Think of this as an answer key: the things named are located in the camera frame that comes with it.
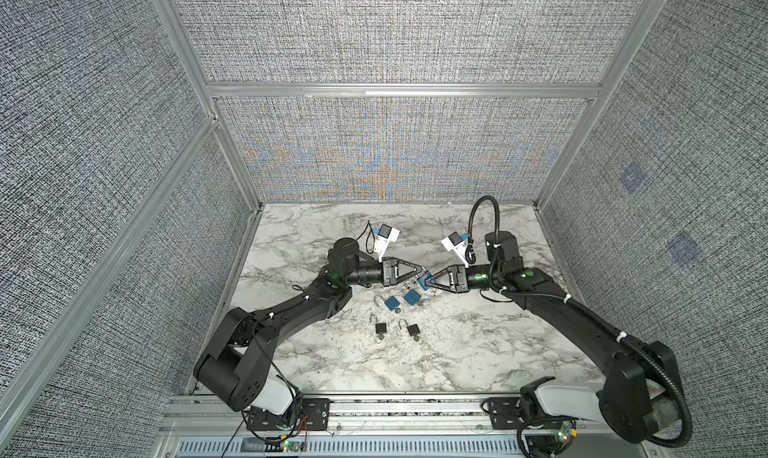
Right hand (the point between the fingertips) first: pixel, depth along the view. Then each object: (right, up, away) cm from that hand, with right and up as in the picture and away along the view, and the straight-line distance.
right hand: (429, 281), depth 75 cm
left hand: (-3, +2, -3) cm, 4 cm away
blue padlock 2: (-2, -8, +20) cm, 22 cm away
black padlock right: (-3, -16, +13) cm, 21 cm away
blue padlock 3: (-2, 0, -3) cm, 4 cm away
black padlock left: (-12, -16, +13) cm, 24 cm away
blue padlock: (-9, -10, +18) cm, 22 cm away
